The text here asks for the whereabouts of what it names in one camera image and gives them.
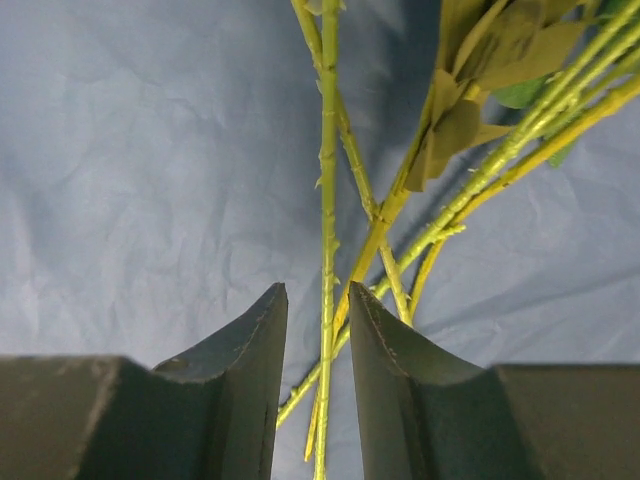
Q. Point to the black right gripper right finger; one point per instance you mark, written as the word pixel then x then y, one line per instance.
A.
pixel 425 413

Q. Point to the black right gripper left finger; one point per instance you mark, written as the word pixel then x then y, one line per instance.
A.
pixel 208 412

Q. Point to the large orange rose stem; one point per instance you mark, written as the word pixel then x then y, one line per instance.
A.
pixel 529 75

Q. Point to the blue wrapping paper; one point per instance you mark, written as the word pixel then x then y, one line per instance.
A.
pixel 159 162

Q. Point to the orange and pink flower bouquet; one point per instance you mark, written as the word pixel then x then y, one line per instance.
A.
pixel 319 23

